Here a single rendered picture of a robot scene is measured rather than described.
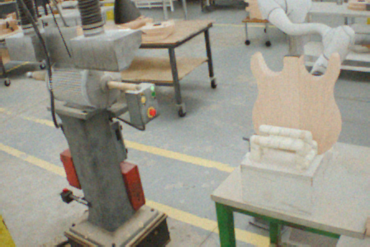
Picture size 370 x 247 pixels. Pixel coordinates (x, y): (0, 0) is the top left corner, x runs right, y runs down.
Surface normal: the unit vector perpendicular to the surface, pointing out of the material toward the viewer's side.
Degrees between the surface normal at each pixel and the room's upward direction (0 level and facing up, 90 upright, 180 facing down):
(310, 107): 90
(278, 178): 90
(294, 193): 90
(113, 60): 90
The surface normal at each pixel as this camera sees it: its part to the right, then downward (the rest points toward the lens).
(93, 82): 0.74, 0.13
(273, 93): -0.52, 0.41
